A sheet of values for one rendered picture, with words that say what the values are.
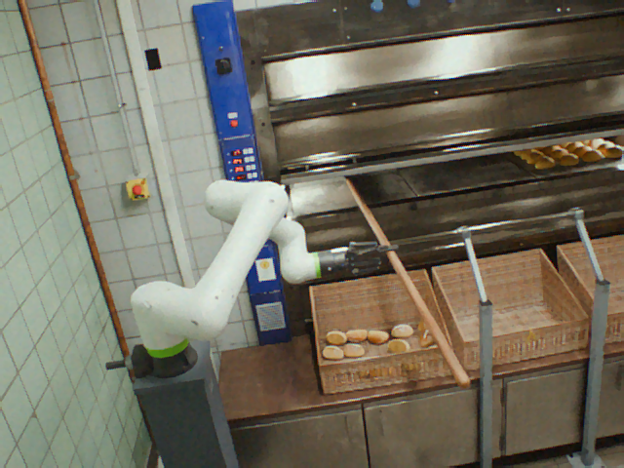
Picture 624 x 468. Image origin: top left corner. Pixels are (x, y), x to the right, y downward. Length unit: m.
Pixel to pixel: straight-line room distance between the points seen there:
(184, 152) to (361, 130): 0.76
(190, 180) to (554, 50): 1.66
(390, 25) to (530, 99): 0.71
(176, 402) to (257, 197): 0.62
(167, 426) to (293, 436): 0.90
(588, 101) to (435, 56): 0.74
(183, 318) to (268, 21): 1.38
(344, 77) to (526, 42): 0.80
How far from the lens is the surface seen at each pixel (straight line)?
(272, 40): 2.49
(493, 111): 2.70
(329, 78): 2.49
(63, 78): 2.61
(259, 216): 1.65
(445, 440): 2.71
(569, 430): 2.93
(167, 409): 1.74
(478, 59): 2.63
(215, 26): 2.44
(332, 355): 2.66
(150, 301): 1.59
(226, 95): 2.47
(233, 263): 1.57
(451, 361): 1.56
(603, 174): 3.02
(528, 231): 2.91
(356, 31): 2.51
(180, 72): 2.50
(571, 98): 2.85
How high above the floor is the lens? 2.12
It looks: 23 degrees down
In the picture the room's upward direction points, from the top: 9 degrees counter-clockwise
